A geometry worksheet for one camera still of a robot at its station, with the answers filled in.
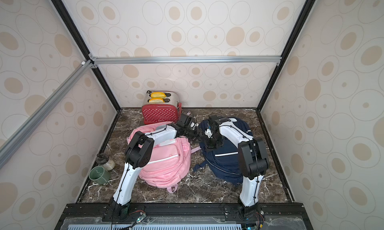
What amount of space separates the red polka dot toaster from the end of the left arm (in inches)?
7.5

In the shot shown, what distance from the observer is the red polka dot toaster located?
100cm

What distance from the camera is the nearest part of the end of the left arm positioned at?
2.71ft
